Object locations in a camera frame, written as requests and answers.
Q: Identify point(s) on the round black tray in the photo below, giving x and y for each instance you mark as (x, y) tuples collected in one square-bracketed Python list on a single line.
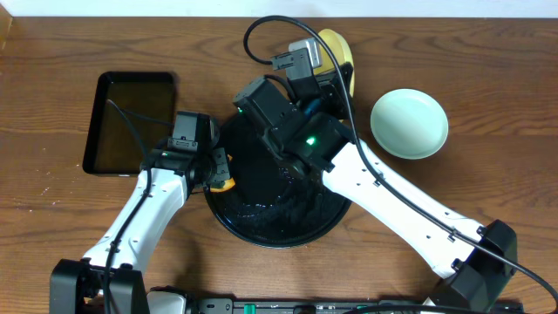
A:
[(266, 206)]

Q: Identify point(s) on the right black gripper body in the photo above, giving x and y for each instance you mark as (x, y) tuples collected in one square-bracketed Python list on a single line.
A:
[(333, 92)]

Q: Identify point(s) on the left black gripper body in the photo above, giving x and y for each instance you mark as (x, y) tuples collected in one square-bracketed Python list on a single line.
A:
[(220, 170)]

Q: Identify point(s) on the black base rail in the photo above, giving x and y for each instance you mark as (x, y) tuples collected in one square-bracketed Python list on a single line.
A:
[(223, 305)]

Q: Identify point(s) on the mint green plate with stain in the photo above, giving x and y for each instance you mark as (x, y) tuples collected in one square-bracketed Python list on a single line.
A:
[(409, 124)]

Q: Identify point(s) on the yellow plate with stain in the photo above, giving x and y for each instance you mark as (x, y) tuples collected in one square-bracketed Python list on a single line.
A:
[(338, 46)]

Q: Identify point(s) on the black rectangular water basin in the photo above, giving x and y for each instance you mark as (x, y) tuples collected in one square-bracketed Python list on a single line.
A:
[(131, 113)]

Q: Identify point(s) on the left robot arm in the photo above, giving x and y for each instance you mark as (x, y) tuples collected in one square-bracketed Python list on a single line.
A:
[(109, 277)]

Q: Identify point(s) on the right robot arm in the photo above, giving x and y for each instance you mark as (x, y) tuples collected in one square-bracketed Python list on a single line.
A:
[(474, 262)]

